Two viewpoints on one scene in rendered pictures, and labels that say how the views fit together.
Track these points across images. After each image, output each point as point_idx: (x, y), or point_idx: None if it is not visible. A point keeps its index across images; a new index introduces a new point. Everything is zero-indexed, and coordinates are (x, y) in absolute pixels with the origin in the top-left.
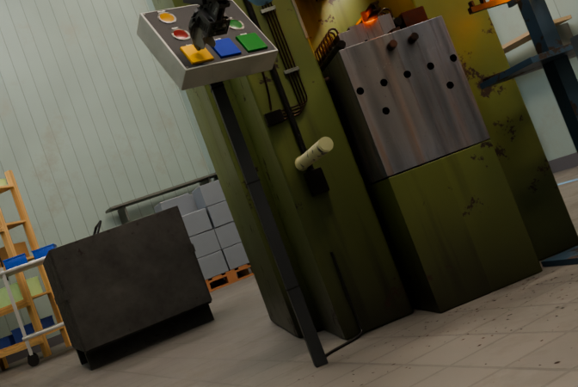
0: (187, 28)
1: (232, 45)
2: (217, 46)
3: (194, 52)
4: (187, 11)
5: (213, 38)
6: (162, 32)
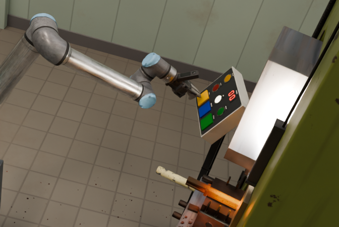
0: (219, 89)
1: (204, 112)
2: (204, 105)
3: (202, 96)
4: (232, 86)
5: (188, 96)
6: (218, 79)
